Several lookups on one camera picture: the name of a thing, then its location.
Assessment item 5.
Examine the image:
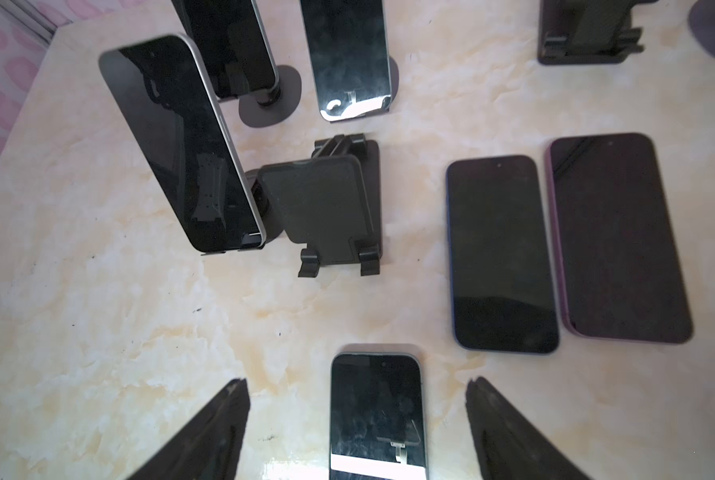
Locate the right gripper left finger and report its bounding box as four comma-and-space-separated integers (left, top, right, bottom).
130, 378, 250, 479

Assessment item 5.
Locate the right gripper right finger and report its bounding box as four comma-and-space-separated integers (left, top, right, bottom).
465, 377, 589, 480

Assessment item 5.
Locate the black phone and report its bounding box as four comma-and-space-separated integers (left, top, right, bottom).
98, 33, 267, 254
300, 0, 395, 123
328, 352, 429, 479
445, 155, 559, 354
172, 0, 278, 100

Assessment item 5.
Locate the purple phone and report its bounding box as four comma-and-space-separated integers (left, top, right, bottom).
547, 133, 693, 344

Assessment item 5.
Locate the black folding phone stand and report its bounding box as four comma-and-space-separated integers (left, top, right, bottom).
537, 0, 645, 66

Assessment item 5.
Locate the left corner aluminium post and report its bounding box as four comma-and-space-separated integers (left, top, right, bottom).
0, 0, 58, 46

